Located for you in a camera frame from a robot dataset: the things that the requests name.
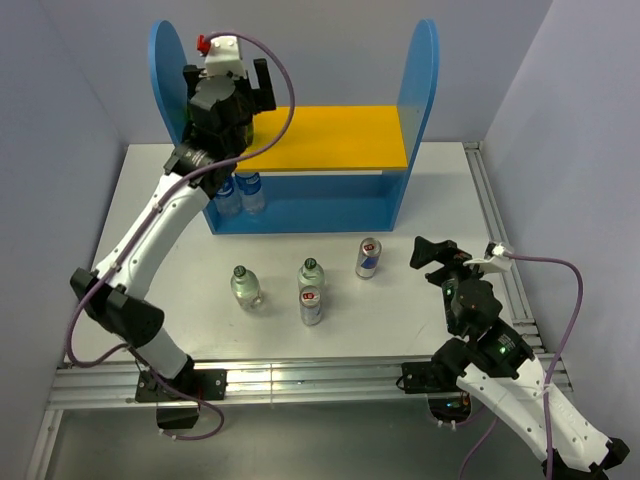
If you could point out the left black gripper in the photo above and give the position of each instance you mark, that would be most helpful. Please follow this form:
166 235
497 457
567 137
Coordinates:
259 100

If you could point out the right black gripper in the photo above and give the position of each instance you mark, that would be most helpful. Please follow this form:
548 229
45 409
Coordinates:
425 250

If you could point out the blue silver Red Bull can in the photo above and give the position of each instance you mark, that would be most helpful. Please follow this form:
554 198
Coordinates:
369 253

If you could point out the clear bottle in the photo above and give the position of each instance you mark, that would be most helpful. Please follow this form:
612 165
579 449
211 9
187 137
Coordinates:
246 288
311 273

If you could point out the silver can red tab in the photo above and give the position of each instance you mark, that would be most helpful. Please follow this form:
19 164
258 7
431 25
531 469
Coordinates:
310 305

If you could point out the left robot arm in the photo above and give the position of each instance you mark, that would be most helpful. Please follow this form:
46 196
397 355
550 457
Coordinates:
113 292

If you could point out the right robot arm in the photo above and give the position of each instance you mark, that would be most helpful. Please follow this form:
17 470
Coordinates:
489 359

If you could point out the blue and yellow shelf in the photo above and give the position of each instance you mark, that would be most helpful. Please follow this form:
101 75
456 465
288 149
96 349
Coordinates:
323 168

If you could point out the right blue-label water bottle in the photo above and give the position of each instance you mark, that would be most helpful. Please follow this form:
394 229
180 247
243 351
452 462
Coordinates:
251 192

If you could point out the blue-label water bottle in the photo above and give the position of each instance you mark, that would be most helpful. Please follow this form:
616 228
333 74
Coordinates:
227 200
251 192

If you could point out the left blue-label water bottle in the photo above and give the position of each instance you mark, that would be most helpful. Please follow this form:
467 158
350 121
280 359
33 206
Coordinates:
227 200

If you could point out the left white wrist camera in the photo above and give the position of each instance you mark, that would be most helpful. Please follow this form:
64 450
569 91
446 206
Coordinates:
222 56

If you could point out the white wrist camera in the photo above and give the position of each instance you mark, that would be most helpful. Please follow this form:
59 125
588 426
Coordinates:
222 56
496 259

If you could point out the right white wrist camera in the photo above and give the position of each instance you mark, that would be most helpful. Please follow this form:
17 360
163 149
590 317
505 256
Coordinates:
496 259

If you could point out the aluminium side rail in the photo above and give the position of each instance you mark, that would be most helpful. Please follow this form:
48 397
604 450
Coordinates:
513 293

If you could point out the aluminium front rail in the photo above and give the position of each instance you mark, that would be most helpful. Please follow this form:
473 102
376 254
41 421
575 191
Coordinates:
113 384

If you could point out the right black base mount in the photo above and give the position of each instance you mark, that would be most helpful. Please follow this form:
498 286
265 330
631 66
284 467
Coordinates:
447 403

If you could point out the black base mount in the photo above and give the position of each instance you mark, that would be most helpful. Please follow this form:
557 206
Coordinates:
447 403
179 411

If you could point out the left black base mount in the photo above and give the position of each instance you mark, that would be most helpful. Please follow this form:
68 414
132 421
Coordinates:
179 411

